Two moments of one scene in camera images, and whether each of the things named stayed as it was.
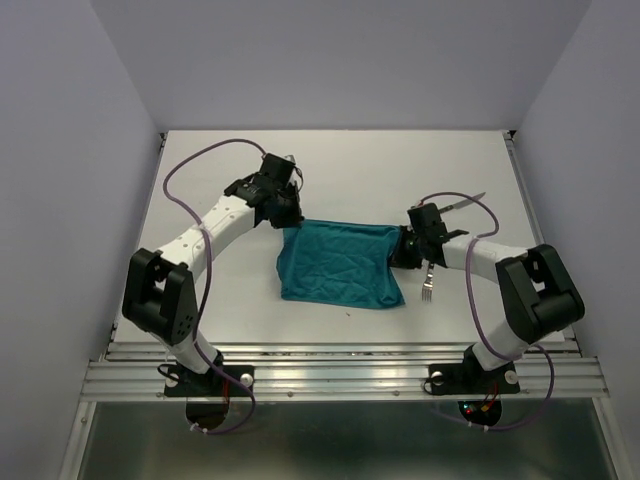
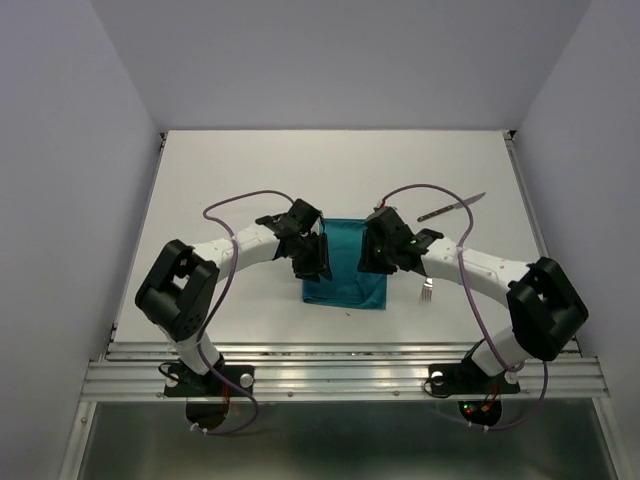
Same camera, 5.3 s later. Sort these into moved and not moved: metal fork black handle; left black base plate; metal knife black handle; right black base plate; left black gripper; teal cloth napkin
Moved: teal cloth napkin; left black gripper
Not moved: left black base plate; metal knife black handle; right black base plate; metal fork black handle
